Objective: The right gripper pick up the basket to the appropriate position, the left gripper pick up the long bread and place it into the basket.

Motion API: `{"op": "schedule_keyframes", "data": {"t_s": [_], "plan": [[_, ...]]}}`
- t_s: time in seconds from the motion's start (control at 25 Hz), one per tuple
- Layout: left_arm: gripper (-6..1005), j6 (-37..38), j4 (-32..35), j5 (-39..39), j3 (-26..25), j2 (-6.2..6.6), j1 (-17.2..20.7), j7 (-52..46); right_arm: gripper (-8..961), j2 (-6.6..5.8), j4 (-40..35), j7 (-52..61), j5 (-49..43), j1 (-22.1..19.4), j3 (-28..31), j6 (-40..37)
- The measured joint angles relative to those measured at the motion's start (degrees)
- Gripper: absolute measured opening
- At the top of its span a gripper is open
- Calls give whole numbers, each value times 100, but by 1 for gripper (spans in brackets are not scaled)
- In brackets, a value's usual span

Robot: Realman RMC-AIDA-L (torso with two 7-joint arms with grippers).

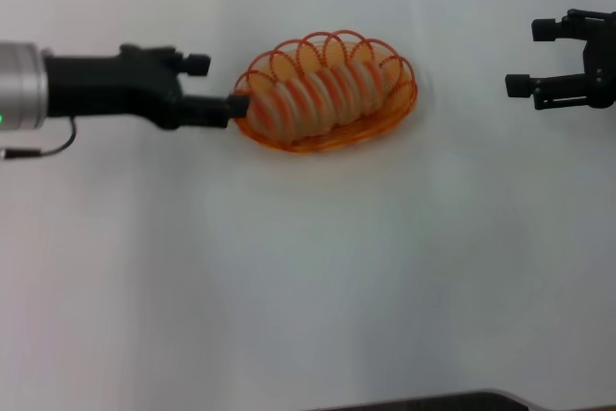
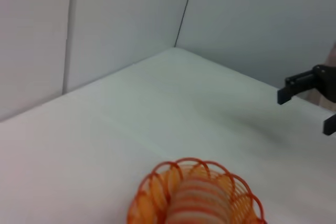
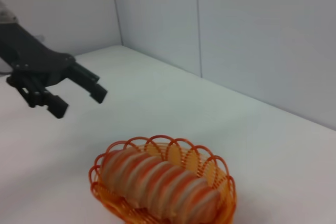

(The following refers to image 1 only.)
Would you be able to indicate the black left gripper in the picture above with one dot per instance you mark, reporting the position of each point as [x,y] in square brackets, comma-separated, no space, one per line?
[115,86]

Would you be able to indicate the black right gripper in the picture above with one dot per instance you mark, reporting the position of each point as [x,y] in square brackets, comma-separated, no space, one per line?
[601,69]

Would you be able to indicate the sliced bread loaf orange crust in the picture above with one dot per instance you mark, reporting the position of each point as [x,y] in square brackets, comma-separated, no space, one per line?
[317,100]

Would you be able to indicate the dark curved base panel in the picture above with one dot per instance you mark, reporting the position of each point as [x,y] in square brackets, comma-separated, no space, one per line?
[433,403]

